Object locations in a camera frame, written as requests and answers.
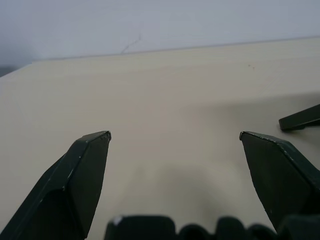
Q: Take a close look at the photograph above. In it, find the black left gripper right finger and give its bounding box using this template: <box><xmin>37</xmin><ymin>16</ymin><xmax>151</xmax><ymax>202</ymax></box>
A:
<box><xmin>239</xmin><ymin>130</ymin><xmax>320</xmax><ymax>235</ymax></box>

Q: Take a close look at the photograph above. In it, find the black board stand foot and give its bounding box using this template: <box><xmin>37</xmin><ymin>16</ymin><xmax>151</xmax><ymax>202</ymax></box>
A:
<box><xmin>278</xmin><ymin>103</ymin><xmax>320</xmax><ymax>132</ymax></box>

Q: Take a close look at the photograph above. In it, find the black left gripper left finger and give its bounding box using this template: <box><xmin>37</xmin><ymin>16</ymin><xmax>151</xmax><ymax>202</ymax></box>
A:
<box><xmin>0</xmin><ymin>130</ymin><xmax>113</xmax><ymax>240</ymax></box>

